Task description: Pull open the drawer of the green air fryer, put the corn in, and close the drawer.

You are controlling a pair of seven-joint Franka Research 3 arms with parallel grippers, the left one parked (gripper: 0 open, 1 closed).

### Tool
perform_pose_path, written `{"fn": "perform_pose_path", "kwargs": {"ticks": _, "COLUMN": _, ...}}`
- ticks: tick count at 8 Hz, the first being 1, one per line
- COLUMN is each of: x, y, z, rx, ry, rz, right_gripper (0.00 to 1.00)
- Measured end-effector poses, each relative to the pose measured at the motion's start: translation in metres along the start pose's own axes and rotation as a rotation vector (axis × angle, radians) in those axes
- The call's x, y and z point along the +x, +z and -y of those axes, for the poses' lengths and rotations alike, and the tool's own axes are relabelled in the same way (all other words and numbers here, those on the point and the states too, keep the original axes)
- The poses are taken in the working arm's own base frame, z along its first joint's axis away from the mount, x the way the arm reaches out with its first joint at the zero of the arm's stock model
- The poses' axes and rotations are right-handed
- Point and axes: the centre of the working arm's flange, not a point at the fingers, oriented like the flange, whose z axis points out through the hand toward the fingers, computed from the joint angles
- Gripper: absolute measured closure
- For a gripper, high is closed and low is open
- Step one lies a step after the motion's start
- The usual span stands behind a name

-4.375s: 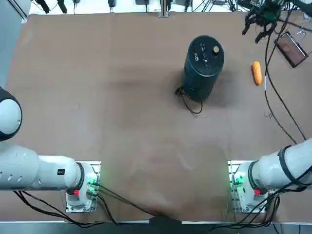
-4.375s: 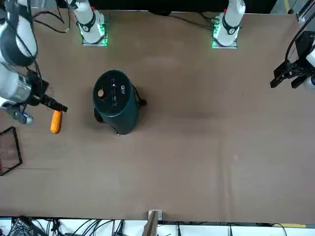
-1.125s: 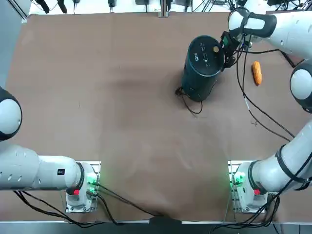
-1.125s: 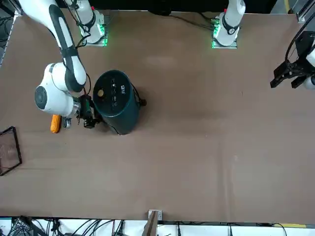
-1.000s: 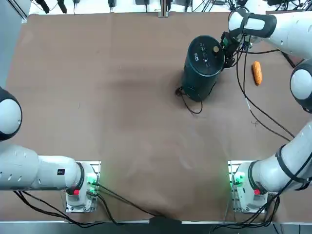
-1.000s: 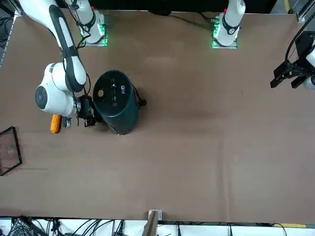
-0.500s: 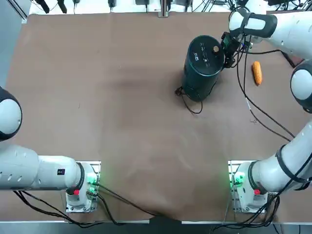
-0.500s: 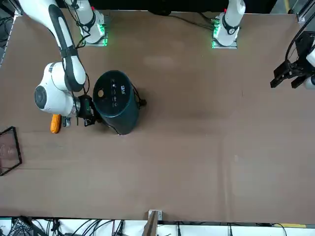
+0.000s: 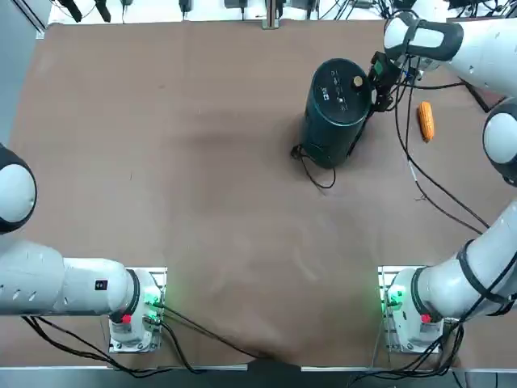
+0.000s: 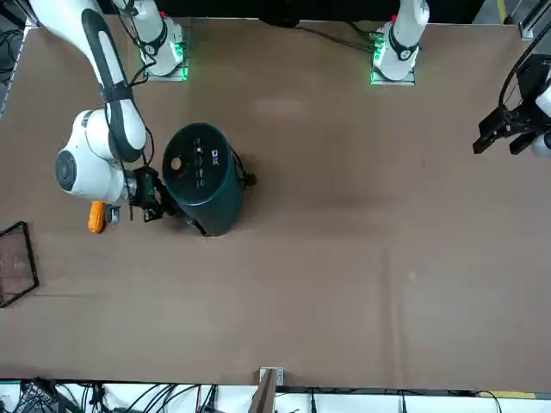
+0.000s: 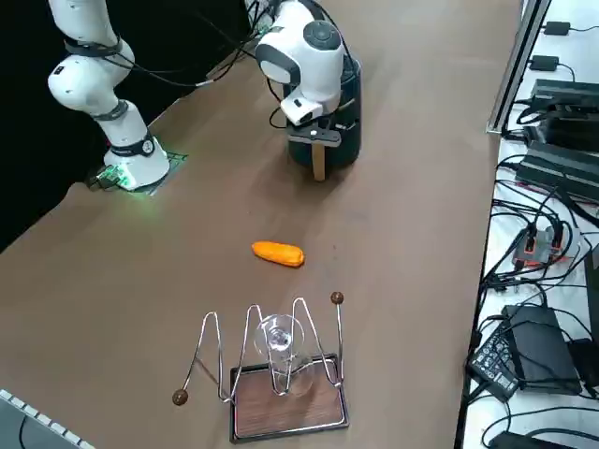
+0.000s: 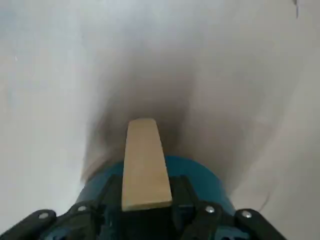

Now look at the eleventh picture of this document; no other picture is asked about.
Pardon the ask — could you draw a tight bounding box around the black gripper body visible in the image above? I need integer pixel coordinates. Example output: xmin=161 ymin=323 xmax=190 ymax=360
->
xmin=323 ymin=100 xmax=350 ymax=128

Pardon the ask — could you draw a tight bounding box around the dark green air fryer body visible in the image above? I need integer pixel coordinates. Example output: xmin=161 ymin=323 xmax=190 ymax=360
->
xmin=285 ymin=55 xmax=364 ymax=163

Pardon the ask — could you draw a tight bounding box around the clear wine glass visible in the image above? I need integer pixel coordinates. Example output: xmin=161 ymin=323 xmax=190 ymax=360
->
xmin=252 ymin=313 xmax=315 ymax=398

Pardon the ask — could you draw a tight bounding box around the black ribbed power supply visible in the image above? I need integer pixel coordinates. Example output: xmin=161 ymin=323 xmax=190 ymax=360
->
xmin=521 ymin=111 xmax=599 ymax=153
xmin=513 ymin=138 xmax=599 ymax=203
xmin=532 ymin=78 xmax=599 ymax=115

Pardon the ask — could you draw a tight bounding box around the grey orange electronics box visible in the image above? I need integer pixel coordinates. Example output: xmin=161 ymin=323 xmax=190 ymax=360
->
xmin=511 ymin=225 xmax=583 ymax=271

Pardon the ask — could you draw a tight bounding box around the black adapter with label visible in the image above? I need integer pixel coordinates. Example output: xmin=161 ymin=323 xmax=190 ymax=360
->
xmin=466 ymin=332 xmax=521 ymax=402

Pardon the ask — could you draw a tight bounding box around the large black power brick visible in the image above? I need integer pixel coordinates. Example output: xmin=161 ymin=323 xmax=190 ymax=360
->
xmin=501 ymin=303 xmax=585 ymax=395

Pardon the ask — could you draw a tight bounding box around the black upright panel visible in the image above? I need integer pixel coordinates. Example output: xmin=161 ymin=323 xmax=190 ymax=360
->
xmin=583 ymin=242 xmax=599 ymax=342

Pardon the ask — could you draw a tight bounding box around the black pouch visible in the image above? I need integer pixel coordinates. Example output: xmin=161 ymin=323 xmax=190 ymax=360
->
xmin=566 ymin=337 xmax=599 ymax=399

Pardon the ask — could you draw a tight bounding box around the black flat device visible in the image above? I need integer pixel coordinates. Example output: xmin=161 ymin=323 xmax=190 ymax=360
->
xmin=486 ymin=429 xmax=565 ymax=449

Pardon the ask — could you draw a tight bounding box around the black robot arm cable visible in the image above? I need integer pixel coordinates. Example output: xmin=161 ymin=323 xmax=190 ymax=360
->
xmin=65 ymin=0 xmax=350 ymax=90

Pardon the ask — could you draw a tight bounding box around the chrome wire glass rack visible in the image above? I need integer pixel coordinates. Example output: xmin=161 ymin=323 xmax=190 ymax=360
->
xmin=171 ymin=291 xmax=350 ymax=439

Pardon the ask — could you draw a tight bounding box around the aluminium profile rail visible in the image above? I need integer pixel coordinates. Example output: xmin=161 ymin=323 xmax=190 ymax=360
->
xmin=485 ymin=0 xmax=554 ymax=136

